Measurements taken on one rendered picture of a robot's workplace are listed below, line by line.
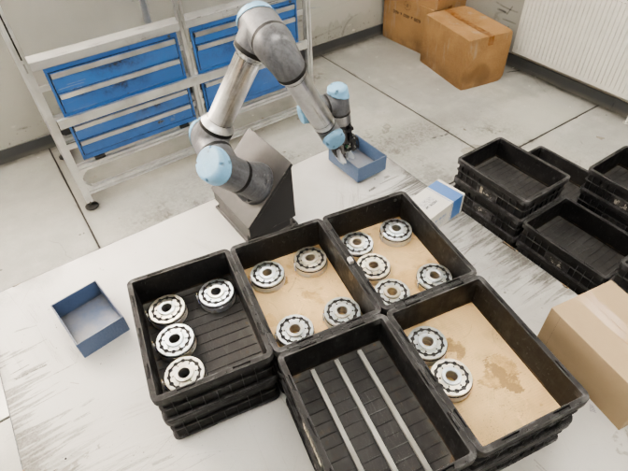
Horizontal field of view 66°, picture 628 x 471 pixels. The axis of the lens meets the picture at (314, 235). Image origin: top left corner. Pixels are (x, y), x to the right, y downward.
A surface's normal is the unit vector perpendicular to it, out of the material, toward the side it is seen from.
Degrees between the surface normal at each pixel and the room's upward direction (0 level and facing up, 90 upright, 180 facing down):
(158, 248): 0
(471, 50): 90
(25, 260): 0
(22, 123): 90
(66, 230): 0
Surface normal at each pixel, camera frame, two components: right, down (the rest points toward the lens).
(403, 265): -0.04, -0.71
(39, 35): 0.56, 0.57
